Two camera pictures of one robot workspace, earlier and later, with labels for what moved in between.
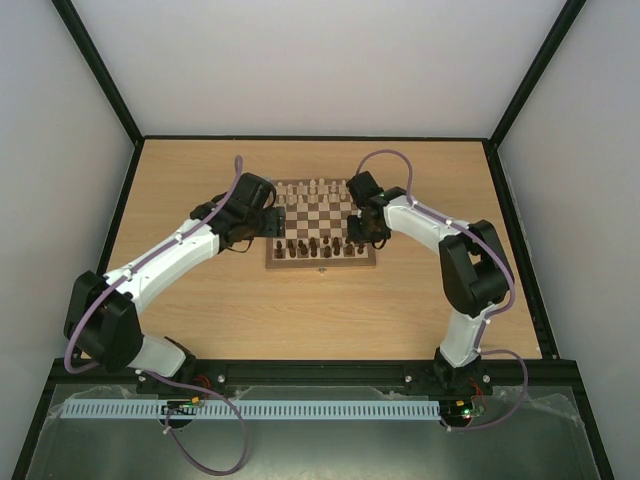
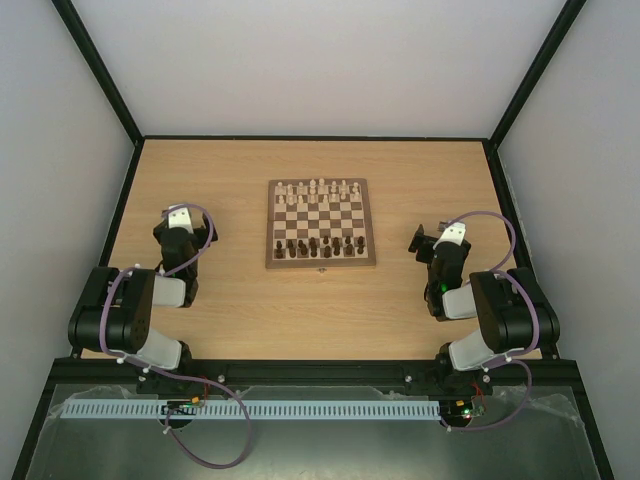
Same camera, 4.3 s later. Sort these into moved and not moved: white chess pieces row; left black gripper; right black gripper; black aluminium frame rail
Moved: left black gripper; right black gripper
Not moved: black aluminium frame rail; white chess pieces row
